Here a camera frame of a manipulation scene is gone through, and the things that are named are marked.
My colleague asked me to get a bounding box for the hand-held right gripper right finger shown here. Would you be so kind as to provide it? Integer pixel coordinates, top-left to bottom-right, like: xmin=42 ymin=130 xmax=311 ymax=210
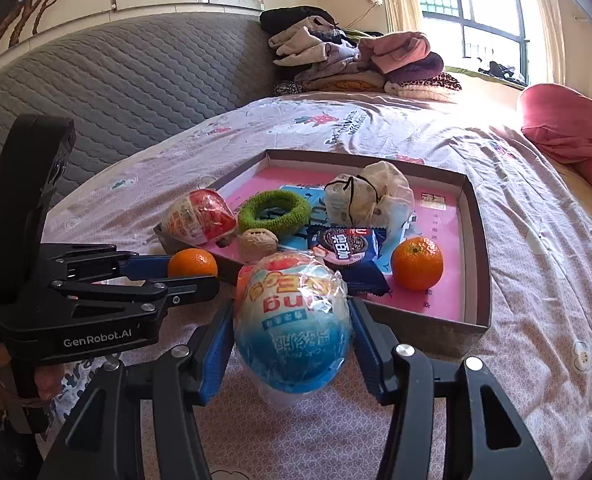
xmin=348 ymin=297 xmax=554 ymax=480

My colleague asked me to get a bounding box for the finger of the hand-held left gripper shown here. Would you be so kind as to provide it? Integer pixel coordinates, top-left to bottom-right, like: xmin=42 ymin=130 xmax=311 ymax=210
xmin=48 ymin=275 xmax=221 ymax=321
xmin=38 ymin=243 xmax=174 ymax=287

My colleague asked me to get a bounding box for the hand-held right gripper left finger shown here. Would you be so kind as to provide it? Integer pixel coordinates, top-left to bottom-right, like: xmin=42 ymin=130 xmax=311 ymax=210
xmin=36 ymin=297 xmax=237 ymax=480

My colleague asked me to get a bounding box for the orange mandarin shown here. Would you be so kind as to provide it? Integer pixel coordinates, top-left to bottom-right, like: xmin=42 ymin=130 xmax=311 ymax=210
xmin=167 ymin=248 xmax=219 ymax=281
xmin=391 ymin=236 xmax=445 ymax=292

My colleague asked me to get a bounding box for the grey cardboard box tray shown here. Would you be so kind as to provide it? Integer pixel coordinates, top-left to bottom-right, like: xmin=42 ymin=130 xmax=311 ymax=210
xmin=153 ymin=149 xmax=492 ymax=358

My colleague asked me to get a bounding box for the red toy egg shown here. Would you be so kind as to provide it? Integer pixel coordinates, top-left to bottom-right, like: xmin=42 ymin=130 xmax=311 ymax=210
xmin=161 ymin=189 xmax=238 ymax=246

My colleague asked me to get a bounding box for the blue toy egg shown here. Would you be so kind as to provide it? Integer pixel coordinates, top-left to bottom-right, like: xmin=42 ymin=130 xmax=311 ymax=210
xmin=233 ymin=249 xmax=355 ymax=408

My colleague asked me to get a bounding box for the brown walnut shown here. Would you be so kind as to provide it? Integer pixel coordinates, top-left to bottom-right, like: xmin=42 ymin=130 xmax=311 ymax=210
xmin=237 ymin=227 xmax=279 ymax=262

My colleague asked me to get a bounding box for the green fuzzy hair scrunchie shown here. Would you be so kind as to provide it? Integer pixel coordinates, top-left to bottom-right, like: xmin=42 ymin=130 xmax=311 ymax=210
xmin=237 ymin=188 xmax=313 ymax=237

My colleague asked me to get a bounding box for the blue cookie packet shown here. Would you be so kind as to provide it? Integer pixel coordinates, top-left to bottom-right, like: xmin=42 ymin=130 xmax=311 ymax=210
xmin=307 ymin=226 xmax=393 ymax=297

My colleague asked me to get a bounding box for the white drawstring pouch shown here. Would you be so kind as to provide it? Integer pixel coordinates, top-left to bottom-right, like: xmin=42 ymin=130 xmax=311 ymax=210
xmin=323 ymin=161 xmax=417 ymax=228

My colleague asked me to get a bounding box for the pink blue workbook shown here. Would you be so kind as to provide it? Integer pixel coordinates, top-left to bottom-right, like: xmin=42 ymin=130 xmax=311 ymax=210
xmin=211 ymin=166 xmax=469 ymax=323

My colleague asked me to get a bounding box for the grey quilted headboard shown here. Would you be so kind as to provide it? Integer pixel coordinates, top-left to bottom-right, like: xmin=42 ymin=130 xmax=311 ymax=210
xmin=0 ymin=10 xmax=281 ymax=261

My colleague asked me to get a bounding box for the beige bed sheet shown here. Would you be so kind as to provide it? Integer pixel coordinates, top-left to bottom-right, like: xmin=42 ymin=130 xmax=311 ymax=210
xmin=546 ymin=155 xmax=592 ymax=221

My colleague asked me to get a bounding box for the pile of folded clothes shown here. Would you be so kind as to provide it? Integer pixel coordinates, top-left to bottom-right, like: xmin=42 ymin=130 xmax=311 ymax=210
xmin=259 ymin=6 xmax=462 ymax=103

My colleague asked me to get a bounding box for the pink quilted blanket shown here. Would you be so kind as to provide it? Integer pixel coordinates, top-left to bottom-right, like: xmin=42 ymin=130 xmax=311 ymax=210
xmin=516 ymin=83 xmax=592 ymax=196

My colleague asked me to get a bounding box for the dark clothes bundle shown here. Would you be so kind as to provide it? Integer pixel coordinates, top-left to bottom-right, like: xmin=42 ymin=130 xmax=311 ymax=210
xmin=478 ymin=60 xmax=526 ymax=83

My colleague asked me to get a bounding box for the dark framed window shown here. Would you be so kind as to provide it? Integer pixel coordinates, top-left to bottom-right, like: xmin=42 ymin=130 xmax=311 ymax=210
xmin=408 ymin=0 xmax=531 ymax=86

